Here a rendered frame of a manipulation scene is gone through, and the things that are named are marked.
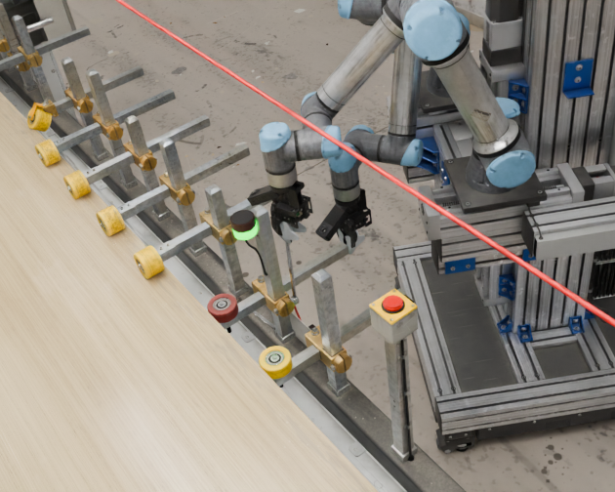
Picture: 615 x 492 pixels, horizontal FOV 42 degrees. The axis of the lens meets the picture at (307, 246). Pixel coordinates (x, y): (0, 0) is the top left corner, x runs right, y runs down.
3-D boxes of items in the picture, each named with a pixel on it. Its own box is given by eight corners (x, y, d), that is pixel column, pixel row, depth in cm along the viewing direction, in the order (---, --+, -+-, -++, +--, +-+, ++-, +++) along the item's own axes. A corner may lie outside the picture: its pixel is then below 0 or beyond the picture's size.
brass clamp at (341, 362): (323, 336, 211) (321, 323, 208) (354, 365, 203) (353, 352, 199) (305, 348, 209) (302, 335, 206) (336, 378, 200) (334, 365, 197)
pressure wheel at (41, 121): (39, 126, 296) (46, 107, 294) (46, 135, 291) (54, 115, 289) (23, 123, 292) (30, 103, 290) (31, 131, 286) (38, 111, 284)
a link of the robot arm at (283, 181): (259, 171, 195) (277, 153, 200) (262, 185, 198) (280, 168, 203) (283, 179, 191) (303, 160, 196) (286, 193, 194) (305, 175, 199)
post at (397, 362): (405, 440, 197) (395, 316, 167) (418, 453, 194) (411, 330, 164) (390, 451, 195) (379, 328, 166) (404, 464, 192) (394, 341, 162)
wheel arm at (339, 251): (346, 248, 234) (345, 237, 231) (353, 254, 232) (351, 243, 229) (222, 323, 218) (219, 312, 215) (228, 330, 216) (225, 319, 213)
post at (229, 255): (245, 302, 251) (214, 181, 219) (251, 307, 249) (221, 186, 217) (235, 307, 250) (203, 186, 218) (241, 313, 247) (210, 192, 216)
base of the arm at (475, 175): (512, 156, 221) (514, 126, 215) (529, 188, 210) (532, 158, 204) (459, 165, 221) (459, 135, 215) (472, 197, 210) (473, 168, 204)
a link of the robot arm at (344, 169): (361, 141, 211) (349, 159, 206) (364, 174, 219) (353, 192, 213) (334, 137, 214) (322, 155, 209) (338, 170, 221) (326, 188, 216)
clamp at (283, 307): (268, 285, 227) (266, 272, 223) (296, 310, 218) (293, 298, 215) (252, 295, 225) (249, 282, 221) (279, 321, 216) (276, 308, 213)
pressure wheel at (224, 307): (233, 316, 223) (225, 287, 215) (249, 332, 218) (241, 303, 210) (209, 330, 220) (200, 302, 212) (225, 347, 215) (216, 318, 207)
